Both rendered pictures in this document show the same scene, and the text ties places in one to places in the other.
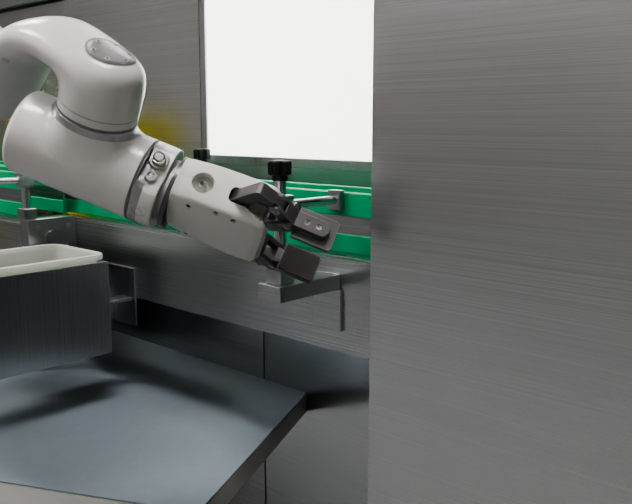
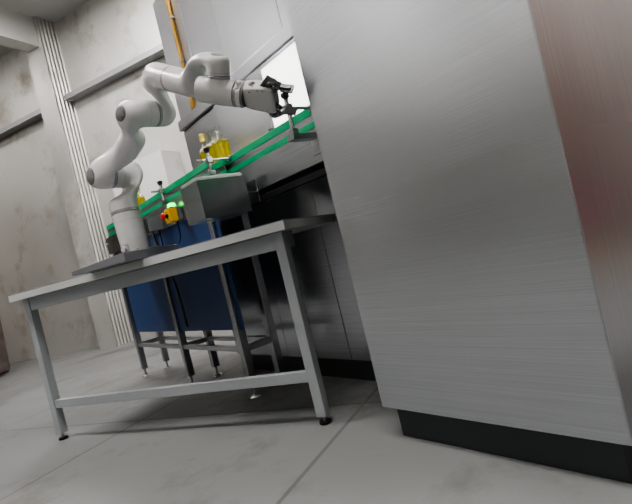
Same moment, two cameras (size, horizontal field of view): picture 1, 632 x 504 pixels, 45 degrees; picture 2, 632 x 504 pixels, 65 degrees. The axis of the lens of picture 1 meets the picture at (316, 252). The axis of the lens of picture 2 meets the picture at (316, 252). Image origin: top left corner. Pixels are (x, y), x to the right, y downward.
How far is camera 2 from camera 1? 1.00 m
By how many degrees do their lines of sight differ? 13
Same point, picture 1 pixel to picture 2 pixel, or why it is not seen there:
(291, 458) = (335, 246)
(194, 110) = (268, 121)
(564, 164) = (339, 33)
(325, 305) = (315, 145)
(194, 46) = not seen: hidden behind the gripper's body
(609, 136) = (346, 18)
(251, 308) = (294, 165)
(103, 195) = (224, 97)
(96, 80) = (215, 60)
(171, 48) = not seen: hidden behind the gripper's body
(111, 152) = (224, 83)
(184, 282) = (272, 171)
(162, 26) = not seen: hidden behind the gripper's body
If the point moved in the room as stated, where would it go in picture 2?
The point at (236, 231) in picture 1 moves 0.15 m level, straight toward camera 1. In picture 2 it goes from (264, 96) to (256, 81)
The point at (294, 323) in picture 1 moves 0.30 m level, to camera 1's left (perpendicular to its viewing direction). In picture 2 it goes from (308, 160) to (233, 180)
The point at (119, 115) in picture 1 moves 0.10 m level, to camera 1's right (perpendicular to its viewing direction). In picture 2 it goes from (223, 70) to (254, 61)
